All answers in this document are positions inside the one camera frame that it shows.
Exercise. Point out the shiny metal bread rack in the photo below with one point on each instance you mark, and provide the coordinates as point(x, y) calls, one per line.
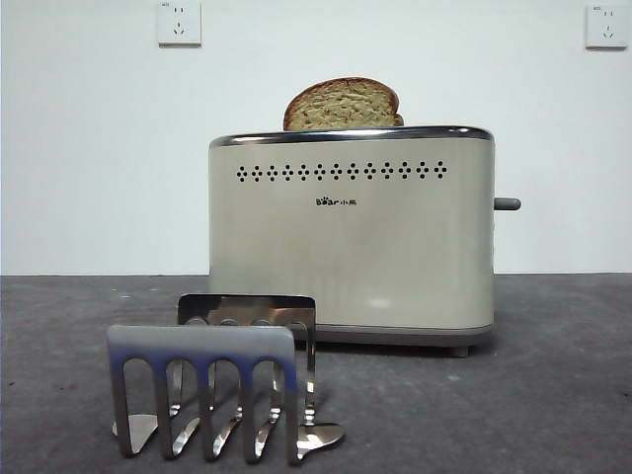
point(197, 341)

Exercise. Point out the brown toast bread slice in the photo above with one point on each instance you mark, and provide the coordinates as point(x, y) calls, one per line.
point(340, 106)

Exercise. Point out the cream toaster with chrome top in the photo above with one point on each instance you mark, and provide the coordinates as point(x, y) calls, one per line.
point(355, 247)

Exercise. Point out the grey toaster lever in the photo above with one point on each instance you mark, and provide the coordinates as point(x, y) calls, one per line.
point(508, 204)

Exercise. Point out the white wall socket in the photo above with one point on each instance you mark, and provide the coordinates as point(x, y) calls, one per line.
point(180, 24)
point(606, 27)

